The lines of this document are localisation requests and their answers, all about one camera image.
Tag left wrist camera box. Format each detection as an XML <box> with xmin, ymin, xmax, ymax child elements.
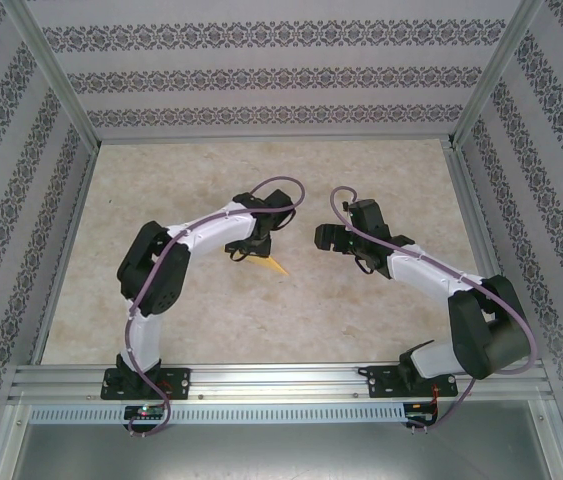
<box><xmin>263</xmin><ymin>188</ymin><xmax>298</xmax><ymax>217</ymax></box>

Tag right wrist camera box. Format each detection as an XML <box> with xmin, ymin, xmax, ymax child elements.
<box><xmin>343</xmin><ymin>198</ymin><xmax>390</xmax><ymax>239</ymax></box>

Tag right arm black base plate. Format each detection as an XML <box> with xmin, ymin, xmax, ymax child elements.
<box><xmin>366</xmin><ymin>363</ymin><xmax>460</xmax><ymax>400</ymax></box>

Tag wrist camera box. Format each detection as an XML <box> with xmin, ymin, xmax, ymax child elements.
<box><xmin>343</xmin><ymin>198</ymin><xmax>390</xmax><ymax>239</ymax></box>
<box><xmin>263</xmin><ymin>188</ymin><xmax>298</xmax><ymax>217</ymax></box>

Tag yellow square paper sheet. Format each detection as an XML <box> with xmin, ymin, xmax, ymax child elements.
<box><xmin>244</xmin><ymin>253</ymin><xmax>290</xmax><ymax>278</ymax></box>

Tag right aluminium frame post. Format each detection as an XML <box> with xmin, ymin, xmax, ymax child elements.
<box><xmin>448</xmin><ymin>0</ymin><xmax>545</xmax><ymax>149</ymax></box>

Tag left aluminium frame post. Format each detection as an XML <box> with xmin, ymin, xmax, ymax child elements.
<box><xmin>8</xmin><ymin>0</ymin><xmax>101</xmax><ymax>149</ymax></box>

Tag aluminium mounting rail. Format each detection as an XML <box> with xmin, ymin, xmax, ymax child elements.
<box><xmin>8</xmin><ymin>363</ymin><xmax>555</xmax><ymax>404</ymax></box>

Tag right aluminium side rail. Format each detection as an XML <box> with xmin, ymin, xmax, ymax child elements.
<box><xmin>443</xmin><ymin>142</ymin><xmax>530</xmax><ymax>361</ymax></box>

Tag grey sheet metal tray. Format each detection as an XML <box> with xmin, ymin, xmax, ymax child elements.
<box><xmin>3</xmin><ymin>422</ymin><xmax>563</xmax><ymax>480</ymax></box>

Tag slotted grey cable duct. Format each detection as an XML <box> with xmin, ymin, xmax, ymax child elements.
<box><xmin>28</xmin><ymin>402</ymin><xmax>407</xmax><ymax>424</ymax></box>

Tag aluminium frame post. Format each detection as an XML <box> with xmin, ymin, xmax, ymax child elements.
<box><xmin>448</xmin><ymin>0</ymin><xmax>545</xmax><ymax>149</ymax></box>
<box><xmin>8</xmin><ymin>0</ymin><xmax>101</xmax><ymax>149</ymax></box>

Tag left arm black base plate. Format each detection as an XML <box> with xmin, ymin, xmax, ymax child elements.
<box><xmin>102</xmin><ymin>367</ymin><xmax>192</xmax><ymax>401</ymax></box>

